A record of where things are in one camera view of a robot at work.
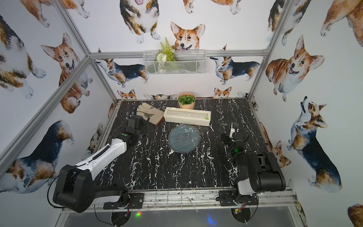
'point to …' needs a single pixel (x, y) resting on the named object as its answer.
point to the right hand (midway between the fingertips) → (230, 129)
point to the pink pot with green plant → (186, 100)
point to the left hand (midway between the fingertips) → (141, 120)
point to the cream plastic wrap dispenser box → (186, 116)
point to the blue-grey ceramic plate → (184, 139)
